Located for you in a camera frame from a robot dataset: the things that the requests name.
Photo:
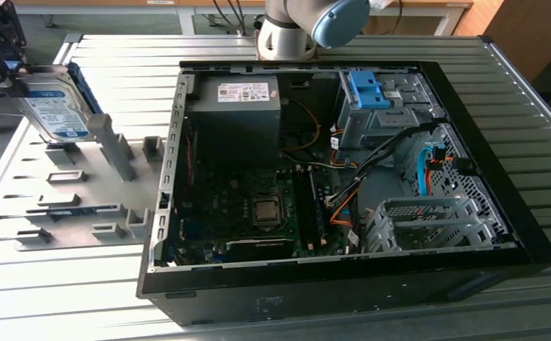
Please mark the hard disk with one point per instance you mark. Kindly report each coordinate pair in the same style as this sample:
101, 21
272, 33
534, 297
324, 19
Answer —
52, 110

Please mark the metal disk bay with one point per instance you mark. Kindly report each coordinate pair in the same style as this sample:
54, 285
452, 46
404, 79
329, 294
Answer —
431, 223

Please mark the grey parts rack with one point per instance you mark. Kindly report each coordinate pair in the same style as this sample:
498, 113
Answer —
94, 192

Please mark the grey power supply unit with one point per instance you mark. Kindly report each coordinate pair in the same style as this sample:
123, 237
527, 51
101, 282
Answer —
237, 135

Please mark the green motherboard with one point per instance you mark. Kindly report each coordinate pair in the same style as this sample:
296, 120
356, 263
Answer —
219, 209

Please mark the silver CPU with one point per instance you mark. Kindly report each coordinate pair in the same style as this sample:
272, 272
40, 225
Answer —
265, 210

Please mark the CPU socket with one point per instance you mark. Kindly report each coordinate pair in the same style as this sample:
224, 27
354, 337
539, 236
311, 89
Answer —
268, 227

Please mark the blue plastic latch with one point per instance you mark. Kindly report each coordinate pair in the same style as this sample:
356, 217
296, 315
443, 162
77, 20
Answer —
366, 94

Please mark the black RAM slot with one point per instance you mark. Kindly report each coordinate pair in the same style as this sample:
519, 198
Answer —
301, 209

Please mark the black graphics card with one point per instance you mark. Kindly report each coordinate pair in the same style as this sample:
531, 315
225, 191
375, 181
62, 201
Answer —
261, 248

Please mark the installed RAM stick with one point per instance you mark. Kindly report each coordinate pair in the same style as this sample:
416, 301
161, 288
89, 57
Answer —
317, 209

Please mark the metal drive cage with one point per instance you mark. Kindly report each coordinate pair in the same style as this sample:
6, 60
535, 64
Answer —
384, 120

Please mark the black PC case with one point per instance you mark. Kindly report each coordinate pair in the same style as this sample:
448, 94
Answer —
304, 295

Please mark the wooden cabinet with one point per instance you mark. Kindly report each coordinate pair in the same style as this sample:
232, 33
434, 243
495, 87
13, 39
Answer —
531, 35

